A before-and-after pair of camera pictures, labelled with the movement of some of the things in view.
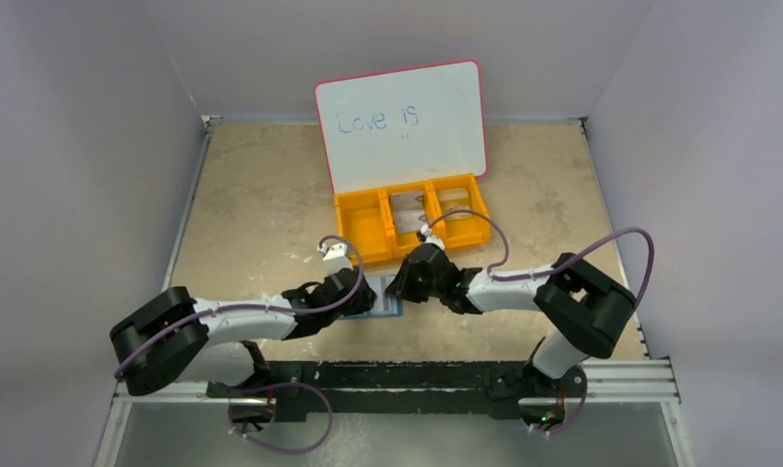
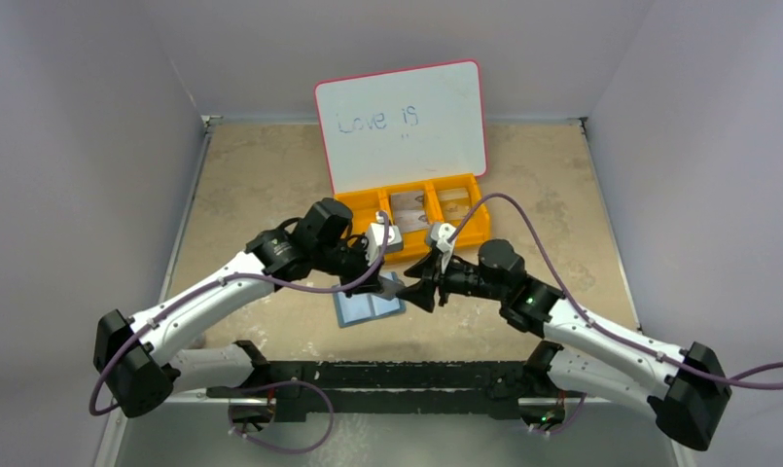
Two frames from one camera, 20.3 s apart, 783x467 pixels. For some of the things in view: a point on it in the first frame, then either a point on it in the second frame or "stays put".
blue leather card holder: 384,305 stays put
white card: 409,200 stays put
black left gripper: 360,294 to 363,266
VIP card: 408,221 stays put
